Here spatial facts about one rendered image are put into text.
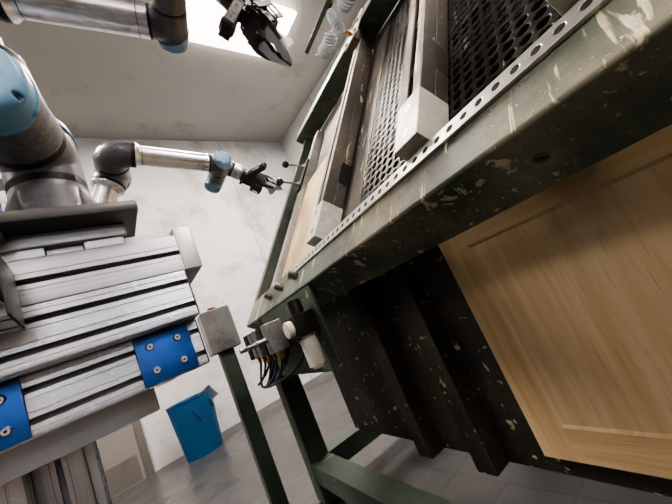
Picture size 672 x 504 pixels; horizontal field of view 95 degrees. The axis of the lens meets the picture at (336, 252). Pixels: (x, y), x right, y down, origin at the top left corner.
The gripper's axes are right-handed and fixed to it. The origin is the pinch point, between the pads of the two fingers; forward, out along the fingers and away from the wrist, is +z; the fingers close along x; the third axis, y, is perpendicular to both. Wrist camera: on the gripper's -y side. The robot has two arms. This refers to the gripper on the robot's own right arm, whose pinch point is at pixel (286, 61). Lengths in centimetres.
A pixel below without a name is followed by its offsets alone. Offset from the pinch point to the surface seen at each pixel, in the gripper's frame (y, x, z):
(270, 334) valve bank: -36, 42, 47
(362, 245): -28, -3, 42
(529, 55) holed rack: -24, -40, 35
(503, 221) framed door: -11, -19, 58
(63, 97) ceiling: 98, 292, -239
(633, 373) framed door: -26, -26, 86
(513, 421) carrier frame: -27, 3, 99
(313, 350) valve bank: -37, 28, 56
